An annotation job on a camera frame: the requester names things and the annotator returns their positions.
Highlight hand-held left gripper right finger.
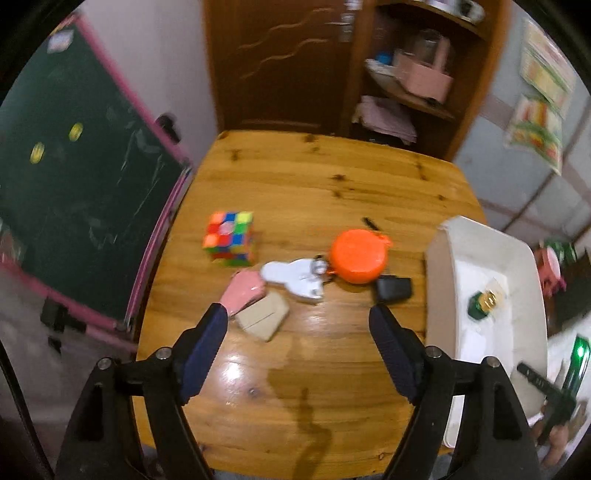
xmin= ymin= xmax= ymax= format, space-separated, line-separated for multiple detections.
xmin=368 ymin=303 xmax=541 ymax=480

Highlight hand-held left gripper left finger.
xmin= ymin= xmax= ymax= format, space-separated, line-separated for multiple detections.
xmin=55 ymin=302 xmax=229 ymax=480

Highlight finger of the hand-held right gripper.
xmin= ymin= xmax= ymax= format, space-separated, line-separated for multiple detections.
xmin=516 ymin=362 xmax=561 ymax=398

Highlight black charger adapter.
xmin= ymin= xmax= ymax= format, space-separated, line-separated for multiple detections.
xmin=376 ymin=275 xmax=413 ymax=304

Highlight beige small box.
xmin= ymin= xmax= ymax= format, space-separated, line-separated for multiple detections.
xmin=236 ymin=292 xmax=291 ymax=342

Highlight pink oval case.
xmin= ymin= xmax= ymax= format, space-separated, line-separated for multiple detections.
xmin=219 ymin=270 xmax=266 ymax=318

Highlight white plastic bin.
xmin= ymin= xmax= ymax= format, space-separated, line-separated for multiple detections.
xmin=425 ymin=215 xmax=550 ymax=448

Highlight green bottle with gold cap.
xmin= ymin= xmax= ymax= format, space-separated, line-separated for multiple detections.
xmin=467 ymin=288 xmax=502 ymax=320

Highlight clear plastic box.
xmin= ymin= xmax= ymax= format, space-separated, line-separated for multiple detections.
xmin=484 ymin=276 xmax=512 ymax=303

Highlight orange round case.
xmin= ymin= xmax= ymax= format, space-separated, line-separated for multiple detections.
xmin=311 ymin=216 xmax=394 ymax=284

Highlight white bunny-shaped gadget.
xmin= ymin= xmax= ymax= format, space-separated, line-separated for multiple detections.
xmin=261 ymin=258 xmax=328 ymax=305

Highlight multicolour puzzle cube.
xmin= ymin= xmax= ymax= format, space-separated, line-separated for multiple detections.
xmin=202 ymin=211 xmax=257 ymax=267

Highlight person's right hand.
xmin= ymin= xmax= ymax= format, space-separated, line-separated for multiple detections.
xmin=531 ymin=413 xmax=578 ymax=468

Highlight pink plastic stool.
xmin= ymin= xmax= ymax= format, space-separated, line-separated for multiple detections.
xmin=533 ymin=247 xmax=568 ymax=296

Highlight green bag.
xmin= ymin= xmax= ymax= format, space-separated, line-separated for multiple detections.
xmin=545 ymin=240 xmax=578 ymax=266

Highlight black easel knob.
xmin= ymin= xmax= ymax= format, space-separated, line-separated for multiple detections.
xmin=156 ymin=114 xmax=181 ymax=144
xmin=41 ymin=298 xmax=86 ymax=333

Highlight pale blue sliding wardrobe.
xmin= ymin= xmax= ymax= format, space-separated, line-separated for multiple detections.
xmin=455 ymin=0 xmax=591 ymax=241

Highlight folded pink cloth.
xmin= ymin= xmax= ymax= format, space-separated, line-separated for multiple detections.
xmin=353 ymin=95 xmax=417 ymax=144

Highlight brown wooden door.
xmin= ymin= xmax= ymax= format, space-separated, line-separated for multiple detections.
xmin=203 ymin=0 xmax=365 ymax=137

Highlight brown wooden shelf cabinet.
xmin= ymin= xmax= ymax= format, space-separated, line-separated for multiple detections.
xmin=344 ymin=0 xmax=513 ymax=162

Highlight pink storage basket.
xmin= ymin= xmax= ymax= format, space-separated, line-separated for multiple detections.
xmin=393 ymin=30 xmax=454 ymax=104

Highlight white papers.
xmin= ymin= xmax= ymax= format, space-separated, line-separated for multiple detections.
xmin=365 ymin=59 xmax=398 ymax=79

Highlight green and white mug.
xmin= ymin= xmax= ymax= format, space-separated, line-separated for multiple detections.
xmin=455 ymin=0 xmax=485 ymax=24

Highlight green chalkboard with pink frame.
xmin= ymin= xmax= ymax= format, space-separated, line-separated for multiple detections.
xmin=0 ymin=14 xmax=195 ymax=333

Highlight wall poster with green border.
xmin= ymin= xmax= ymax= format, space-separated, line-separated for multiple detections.
xmin=504 ymin=95 xmax=565 ymax=175

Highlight wall poster with coloured bars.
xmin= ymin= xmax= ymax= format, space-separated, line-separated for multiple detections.
xmin=519 ymin=18 xmax=578 ymax=114

